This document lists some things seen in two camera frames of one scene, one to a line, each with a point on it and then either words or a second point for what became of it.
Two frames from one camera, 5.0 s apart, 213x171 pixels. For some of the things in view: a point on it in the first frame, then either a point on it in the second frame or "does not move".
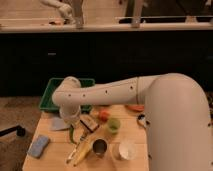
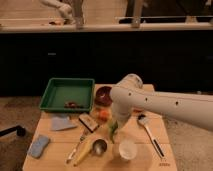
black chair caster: (20, 131) does not move
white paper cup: (127, 148) does not move
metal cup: (100, 146) does not move
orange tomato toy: (104, 114) does not move
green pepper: (71, 133) -> (112, 130)
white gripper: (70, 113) -> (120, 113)
